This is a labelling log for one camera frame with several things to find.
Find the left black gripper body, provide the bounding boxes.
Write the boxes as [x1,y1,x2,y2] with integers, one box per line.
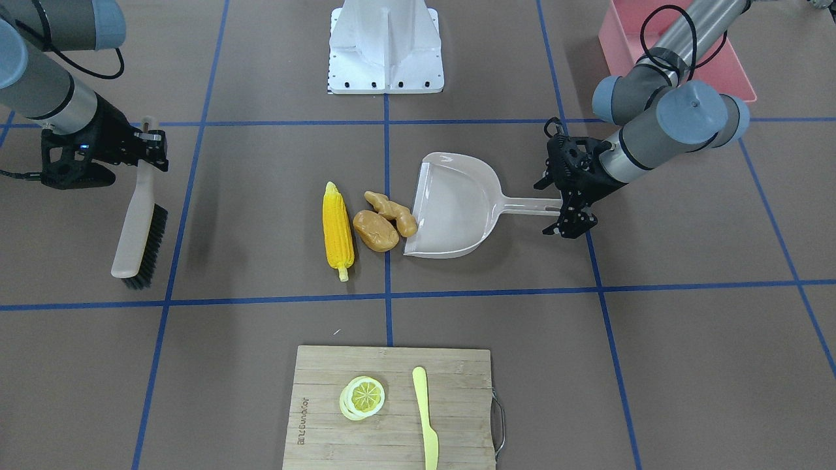
[534,134,626,204]

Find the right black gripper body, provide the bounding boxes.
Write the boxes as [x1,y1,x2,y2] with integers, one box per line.
[40,101,141,190]

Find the beige brush black bristles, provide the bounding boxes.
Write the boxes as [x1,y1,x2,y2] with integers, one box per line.
[110,116,169,290]

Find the beige plastic dustpan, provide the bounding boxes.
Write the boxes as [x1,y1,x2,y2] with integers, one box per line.
[404,152,562,259]

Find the tan toy ginger root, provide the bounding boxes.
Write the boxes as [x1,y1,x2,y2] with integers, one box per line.
[364,191,418,238]

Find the brown toy potato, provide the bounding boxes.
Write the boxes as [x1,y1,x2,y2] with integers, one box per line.
[352,210,400,253]

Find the yellow toy corn cob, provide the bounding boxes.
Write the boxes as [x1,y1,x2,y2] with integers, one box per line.
[322,181,355,283]

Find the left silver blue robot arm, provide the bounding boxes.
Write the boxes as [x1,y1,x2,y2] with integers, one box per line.
[534,1,750,239]

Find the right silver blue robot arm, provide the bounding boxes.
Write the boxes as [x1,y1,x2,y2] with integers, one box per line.
[1,1,169,195]

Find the pink plastic bin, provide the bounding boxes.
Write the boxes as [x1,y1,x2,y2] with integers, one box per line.
[598,1,756,104]

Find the bamboo cutting board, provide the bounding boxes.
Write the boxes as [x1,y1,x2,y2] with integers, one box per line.
[281,345,496,469]

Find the yellow plastic toy knife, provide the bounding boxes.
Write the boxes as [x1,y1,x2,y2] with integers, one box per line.
[412,366,440,469]

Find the yellow toy lemon slice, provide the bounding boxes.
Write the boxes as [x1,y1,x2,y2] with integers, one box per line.
[338,377,385,420]

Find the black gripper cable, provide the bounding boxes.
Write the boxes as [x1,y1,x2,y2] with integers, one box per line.
[640,5,729,72]

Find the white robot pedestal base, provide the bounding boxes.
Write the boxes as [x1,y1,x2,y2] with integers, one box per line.
[327,1,445,95]

